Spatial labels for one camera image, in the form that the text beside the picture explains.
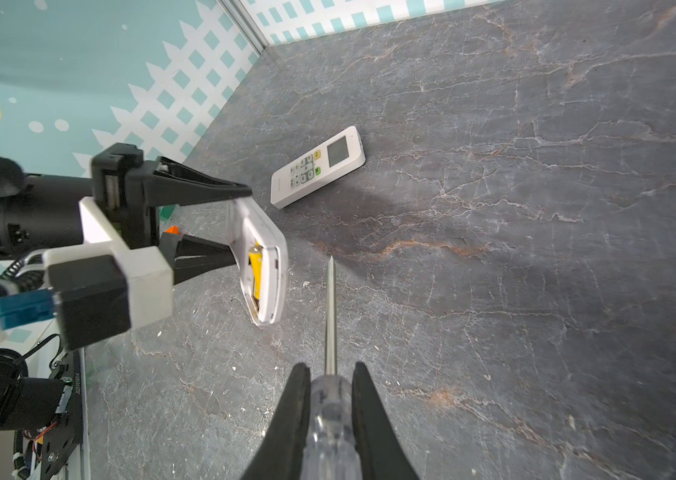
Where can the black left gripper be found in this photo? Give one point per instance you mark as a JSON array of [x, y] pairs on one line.
[[120, 197]]

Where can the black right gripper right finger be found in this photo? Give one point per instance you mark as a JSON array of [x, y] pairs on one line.
[[380, 452]]

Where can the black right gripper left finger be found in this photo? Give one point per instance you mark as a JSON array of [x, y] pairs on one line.
[[280, 455]]

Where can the clear handle screwdriver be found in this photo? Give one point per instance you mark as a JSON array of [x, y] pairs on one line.
[[330, 450]]

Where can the large white remote control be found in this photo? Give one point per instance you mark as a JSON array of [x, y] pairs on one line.
[[249, 224]]

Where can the yellow battery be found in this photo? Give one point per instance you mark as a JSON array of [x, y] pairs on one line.
[[255, 261]]

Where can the small white remote control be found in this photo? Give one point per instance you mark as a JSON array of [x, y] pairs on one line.
[[338, 156]]

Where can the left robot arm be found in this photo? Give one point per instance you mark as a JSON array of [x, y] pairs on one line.
[[40, 380]]

